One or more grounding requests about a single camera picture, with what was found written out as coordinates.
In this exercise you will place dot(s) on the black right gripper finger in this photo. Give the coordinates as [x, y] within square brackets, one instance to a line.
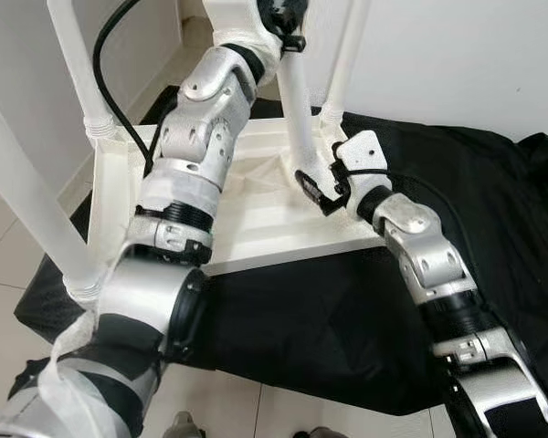
[309, 188]

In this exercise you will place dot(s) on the white plastic table top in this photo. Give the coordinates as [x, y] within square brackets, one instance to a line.
[256, 228]

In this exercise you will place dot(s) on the white plastic table leg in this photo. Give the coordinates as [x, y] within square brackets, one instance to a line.
[27, 192]
[78, 64]
[297, 119]
[347, 55]

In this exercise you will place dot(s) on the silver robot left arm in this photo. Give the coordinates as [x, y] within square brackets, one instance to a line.
[201, 137]

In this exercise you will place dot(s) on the black table cloth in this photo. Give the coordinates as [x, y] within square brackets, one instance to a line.
[347, 319]

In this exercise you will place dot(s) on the robot right leg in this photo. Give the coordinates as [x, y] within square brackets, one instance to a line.
[320, 432]

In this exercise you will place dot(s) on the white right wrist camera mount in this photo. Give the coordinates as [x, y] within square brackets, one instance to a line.
[363, 155]

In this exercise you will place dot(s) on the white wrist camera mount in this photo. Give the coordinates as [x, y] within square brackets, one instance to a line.
[363, 155]
[233, 23]

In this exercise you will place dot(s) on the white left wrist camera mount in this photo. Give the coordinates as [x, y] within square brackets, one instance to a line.
[233, 23]

